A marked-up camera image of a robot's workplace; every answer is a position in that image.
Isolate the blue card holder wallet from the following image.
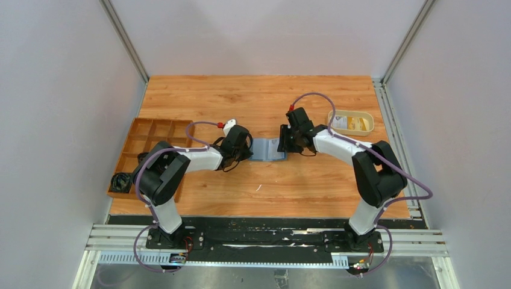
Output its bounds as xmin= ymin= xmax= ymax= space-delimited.
xmin=249 ymin=138 xmax=287 ymax=162

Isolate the gold VIP card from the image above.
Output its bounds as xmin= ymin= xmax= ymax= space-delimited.
xmin=348 ymin=117 xmax=370 ymax=131

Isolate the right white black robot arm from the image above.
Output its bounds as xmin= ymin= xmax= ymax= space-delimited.
xmin=277 ymin=106 xmax=407 ymax=249

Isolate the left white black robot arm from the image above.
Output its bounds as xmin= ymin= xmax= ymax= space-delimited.
xmin=131 ymin=124 xmax=253 ymax=241

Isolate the card lying in tray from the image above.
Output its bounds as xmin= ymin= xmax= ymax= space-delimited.
xmin=331 ymin=115 xmax=348 ymax=129

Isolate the cream oval plastic tray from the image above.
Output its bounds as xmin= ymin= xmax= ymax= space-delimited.
xmin=327 ymin=110 xmax=375 ymax=136

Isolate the wooden compartment tray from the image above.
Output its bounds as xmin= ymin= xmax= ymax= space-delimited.
xmin=106 ymin=117 xmax=196 ymax=200

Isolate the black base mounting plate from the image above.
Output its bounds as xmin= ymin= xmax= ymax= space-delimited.
xmin=107 ymin=215 xmax=428 ymax=264

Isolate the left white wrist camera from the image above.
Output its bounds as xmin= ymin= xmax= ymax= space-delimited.
xmin=222 ymin=119 xmax=237 ymax=136

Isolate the right aluminium corner post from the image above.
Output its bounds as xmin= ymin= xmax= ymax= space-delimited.
xmin=380 ymin=0 xmax=436 ymax=86

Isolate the aluminium corner post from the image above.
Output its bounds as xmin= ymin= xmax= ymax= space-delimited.
xmin=99 ymin=0 xmax=150 ymax=85
xmin=380 ymin=0 xmax=436 ymax=86

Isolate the black coiled cable bundle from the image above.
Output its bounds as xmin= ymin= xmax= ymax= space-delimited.
xmin=110 ymin=172 xmax=133 ymax=194

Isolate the left aluminium corner post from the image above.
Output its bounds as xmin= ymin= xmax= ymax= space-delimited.
xmin=99 ymin=0 xmax=150 ymax=85

